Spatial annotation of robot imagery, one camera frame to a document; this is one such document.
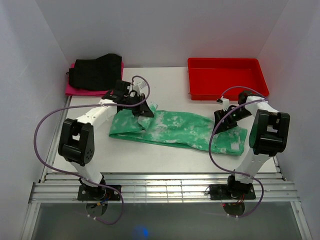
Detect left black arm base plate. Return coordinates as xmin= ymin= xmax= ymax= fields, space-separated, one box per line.
xmin=77 ymin=185 xmax=122 ymax=202

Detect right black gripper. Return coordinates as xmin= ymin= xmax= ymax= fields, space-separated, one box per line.
xmin=212 ymin=107 xmax=253 ymax=135

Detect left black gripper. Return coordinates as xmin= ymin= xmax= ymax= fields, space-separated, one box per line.
xmin=123 ymin=93 xmax=154 ymax=118

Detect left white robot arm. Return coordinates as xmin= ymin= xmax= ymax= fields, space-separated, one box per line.
xmin=58 ymin=78 xmax=155 ymax=200

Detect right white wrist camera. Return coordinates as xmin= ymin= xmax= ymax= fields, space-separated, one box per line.
xmin=217 ymin=97 xmax=230 ymax=111

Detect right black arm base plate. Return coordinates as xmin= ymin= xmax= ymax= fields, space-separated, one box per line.
xmin=206 ymin=183 xmax=256 ymax=200

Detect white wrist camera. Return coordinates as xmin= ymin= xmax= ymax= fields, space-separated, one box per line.
xmin=217 ymin=97 xmax=230 ymax=111
xmin=129 ymin=80 xmax=147 ymax=97

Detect red plastic tray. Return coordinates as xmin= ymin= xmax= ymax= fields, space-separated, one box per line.
xmin=187 ymin=57 xmax=270 ymax=101

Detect black folded trousers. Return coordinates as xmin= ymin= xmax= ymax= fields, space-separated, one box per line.
xmin=68 ymin=53 xmax=123 ymax=91

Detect green tie-dye trousers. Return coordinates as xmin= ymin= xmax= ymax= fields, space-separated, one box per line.
xmin=108 ymin=103 xmax=248 ymax=156

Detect aluminium rail frame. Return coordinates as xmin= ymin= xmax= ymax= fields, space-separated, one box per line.
xmin=21 ymin=97 xmax=313 ymax=240

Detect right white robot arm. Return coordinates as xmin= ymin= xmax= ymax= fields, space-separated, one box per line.
xmin=208 ymin=90 xmax=291 ymax=201

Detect pink folded trousers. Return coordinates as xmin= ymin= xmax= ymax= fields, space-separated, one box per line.
xmin=65 ymin=59 xmax=109 ymax=97

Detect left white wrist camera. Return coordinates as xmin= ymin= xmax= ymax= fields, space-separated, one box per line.
xmin=129 ymin=80 xmax=147 ymax=97

